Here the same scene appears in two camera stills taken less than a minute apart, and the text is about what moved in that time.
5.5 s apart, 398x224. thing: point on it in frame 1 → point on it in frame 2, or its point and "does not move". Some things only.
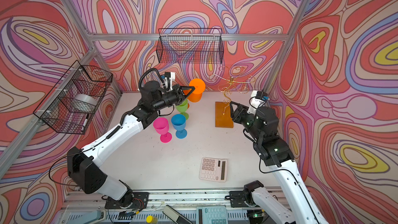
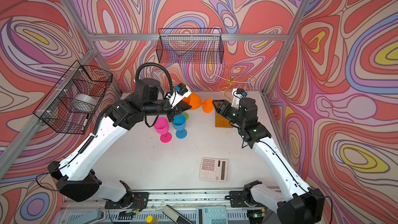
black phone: (175, 217) does not move
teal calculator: (211, 214) does not move
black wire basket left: (74, 102) does not move
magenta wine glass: (161, 125) does not move
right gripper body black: (243, 117) → (231, 113)
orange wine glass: (196, 95) → (195, 101)
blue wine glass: (179, 122) does not move
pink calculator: (213, 169) does not move
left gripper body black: (174, 96) → (170, 113)
